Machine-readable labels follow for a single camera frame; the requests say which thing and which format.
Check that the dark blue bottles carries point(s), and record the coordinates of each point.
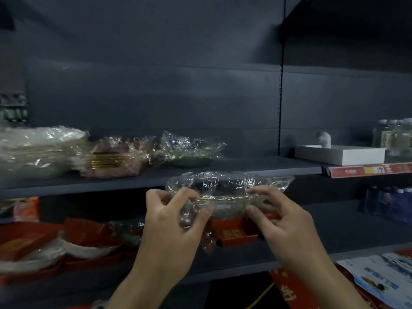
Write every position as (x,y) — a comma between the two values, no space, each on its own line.
(389,205)

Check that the white paper card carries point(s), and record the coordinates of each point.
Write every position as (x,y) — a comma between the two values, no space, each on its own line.
(379,276)

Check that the white bowl set box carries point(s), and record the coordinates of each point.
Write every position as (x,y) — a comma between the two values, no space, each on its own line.
(341,156)

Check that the person's right hand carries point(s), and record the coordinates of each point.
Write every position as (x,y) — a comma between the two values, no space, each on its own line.
(289,241)

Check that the row of red base trays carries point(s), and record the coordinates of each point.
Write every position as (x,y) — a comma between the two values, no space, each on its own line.
(90,262)

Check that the person's left hand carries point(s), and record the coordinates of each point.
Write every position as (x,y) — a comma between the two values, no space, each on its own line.
(167,241)

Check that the rack of green packets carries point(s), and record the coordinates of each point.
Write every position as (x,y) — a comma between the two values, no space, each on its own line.
(14,109)

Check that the dark metal shelf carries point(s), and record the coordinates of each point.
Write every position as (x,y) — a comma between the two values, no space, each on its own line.
(193,93)

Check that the row of clear bottles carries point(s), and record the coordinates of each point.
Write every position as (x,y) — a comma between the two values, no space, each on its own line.
(392,138)

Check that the stack of white plates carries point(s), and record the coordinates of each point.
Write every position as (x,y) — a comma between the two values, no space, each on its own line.
(38,151)

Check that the orange white bag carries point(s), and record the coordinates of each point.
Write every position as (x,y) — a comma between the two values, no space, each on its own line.
(27,210)

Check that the rose pink rectangular tray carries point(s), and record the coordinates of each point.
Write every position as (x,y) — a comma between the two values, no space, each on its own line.
(106,164)

